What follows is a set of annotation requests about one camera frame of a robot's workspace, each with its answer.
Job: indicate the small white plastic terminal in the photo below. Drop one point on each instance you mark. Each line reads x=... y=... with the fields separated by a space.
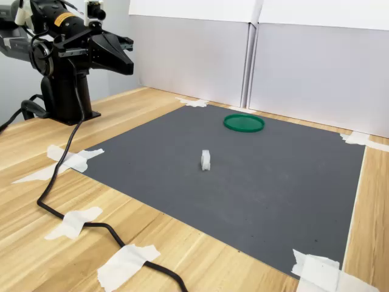
x=205 y=161

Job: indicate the round green lid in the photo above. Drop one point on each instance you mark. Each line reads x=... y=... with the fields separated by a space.
x=243 y=123

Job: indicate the white plastic clip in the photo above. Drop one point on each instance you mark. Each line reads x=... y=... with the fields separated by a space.
x=22 y=13

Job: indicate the white partition panel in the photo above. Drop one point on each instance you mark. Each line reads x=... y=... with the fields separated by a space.
x=322 y=79
x=188 y=57

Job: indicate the white tape piece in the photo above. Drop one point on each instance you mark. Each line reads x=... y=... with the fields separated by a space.
x=194 y=102
x=358 y=139
x=39 y=175
x=77 y=158
x=73 y=223
x=319 y=273
x=124 y=264

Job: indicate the dark grey mat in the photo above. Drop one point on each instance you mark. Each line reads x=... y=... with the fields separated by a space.
x=243 y=188

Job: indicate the small white camera box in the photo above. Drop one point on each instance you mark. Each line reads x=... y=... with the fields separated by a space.
x=92 y=10

